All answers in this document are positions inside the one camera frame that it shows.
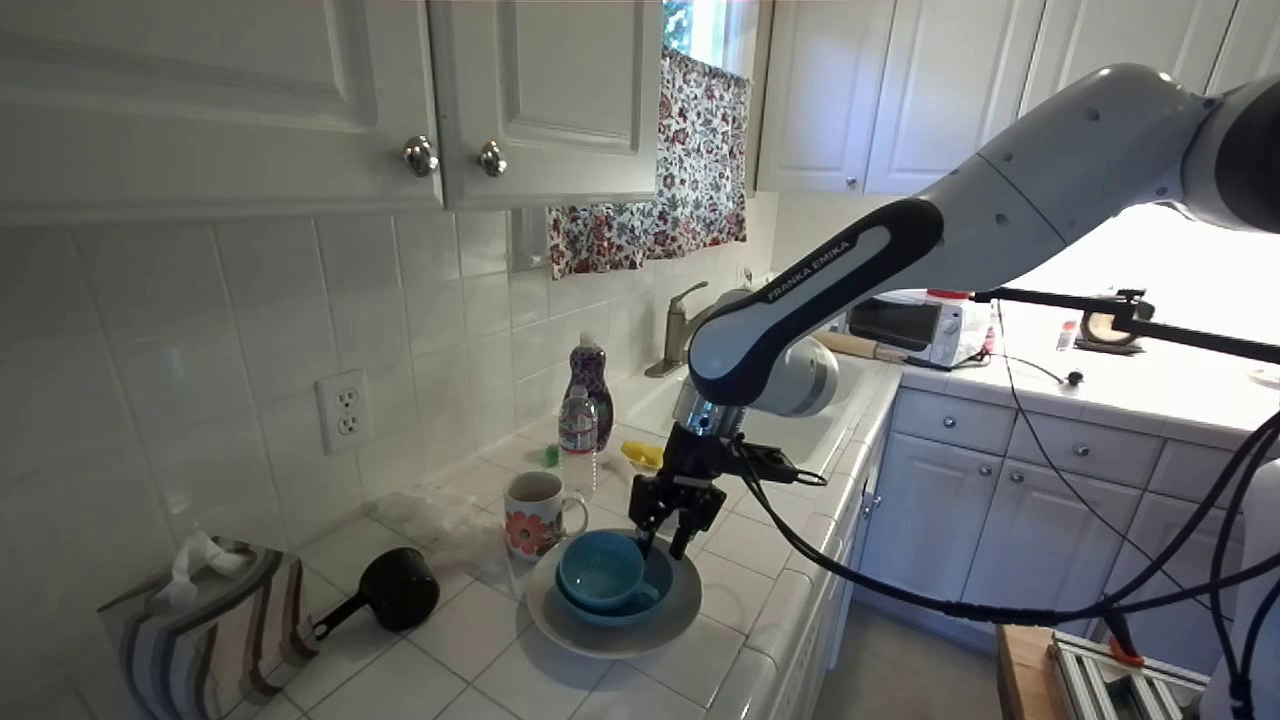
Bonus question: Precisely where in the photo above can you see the yellow sponge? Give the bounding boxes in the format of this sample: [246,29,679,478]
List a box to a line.
[614,437,668,477]

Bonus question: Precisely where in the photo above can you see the white corner wall cabinets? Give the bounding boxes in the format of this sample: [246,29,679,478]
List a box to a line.
[751,0,1280,201]

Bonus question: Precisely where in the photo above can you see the aluminium rail frame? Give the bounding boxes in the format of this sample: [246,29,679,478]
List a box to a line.
[1042,628,1217,720]

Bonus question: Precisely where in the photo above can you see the striped folded towel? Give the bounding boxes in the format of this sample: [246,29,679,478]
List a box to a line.
[90,537,321,720]

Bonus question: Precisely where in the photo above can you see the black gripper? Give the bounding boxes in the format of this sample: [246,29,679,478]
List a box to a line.
[624,422,744,564]

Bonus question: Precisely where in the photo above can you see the floral curtain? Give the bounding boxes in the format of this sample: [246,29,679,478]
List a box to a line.
[543,47,751,279]

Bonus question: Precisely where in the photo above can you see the white wall cabinet with knobs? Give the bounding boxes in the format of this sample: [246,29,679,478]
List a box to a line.
[0,0,668,223]

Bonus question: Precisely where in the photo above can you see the round black and tan item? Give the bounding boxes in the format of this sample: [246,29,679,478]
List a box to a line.
[1072,308,1146,355]

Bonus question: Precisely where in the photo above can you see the purple dish soap bottle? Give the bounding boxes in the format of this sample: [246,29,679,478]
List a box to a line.
[554,332,621,457]

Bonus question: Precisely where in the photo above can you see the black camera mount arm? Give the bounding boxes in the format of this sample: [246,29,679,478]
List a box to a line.
[970,279,1280,369]

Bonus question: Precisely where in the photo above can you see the red-handled tool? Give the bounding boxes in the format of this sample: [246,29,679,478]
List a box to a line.
[1091,603,1146,666]

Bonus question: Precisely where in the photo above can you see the metal sink faucet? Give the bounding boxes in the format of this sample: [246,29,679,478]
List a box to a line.
[644,274,714,380]

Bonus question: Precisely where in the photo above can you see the crumpled white tissue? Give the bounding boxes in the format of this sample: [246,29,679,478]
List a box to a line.
[157,528,257,603]

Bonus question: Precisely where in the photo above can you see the white kitchen sink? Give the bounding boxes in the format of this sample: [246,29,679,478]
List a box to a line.
[624,350,905,470]

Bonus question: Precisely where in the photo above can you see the clear glass jar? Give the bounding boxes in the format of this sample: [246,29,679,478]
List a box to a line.
[554,393,608,502]

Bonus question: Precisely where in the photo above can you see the white wall outlet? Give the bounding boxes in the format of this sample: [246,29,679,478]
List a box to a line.
[311,369,374,457]

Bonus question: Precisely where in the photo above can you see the white base cabinets with drawers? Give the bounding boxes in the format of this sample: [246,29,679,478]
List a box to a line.
[850,380,1280,675]

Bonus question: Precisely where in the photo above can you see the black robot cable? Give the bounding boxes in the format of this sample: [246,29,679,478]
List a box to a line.
[734,411,1280,631]

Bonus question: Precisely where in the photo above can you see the blue bowl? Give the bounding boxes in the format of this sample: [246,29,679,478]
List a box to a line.
[550,528,679,631]

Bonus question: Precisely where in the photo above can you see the white floral mug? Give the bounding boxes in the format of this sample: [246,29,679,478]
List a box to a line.
[500,467,593,564]

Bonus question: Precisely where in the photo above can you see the white toaster oven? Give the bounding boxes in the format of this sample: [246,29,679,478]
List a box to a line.
[843,288,999,376]

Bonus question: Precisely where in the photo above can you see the white plate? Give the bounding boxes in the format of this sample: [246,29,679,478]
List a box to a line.
[525,531,708,665]

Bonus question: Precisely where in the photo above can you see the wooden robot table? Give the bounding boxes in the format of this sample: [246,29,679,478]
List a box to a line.
[993,616,1210,720]

